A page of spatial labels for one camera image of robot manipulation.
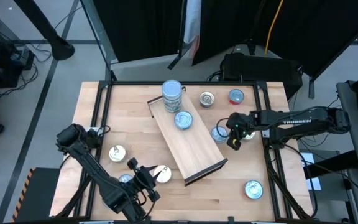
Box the black equipment case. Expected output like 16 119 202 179
219 52 303 100

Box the black slanted bar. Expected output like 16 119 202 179
303 150 358 180

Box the yellow cable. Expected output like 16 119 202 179
264 0 285 57

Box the black curtain panel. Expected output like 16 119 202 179
192 0 358 79
92 0 188 63

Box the black hazard-striped platform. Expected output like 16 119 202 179
11 167 61 223

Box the yellow blue label tuna can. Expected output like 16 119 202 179
210 125 229 144

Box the grey metal beam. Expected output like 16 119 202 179
80 0 118 82

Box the white fabric strip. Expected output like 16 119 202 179
182 0 202 45

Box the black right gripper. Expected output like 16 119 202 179
226 111 255 152

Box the black stand foot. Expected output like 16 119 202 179
167 40 193 71
308 76 316 100

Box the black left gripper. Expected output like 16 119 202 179
127 157 161 203

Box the wooden shelf with black frame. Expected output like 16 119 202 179
147 86 229 187

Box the black pole stand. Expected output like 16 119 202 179
13 0 76 62

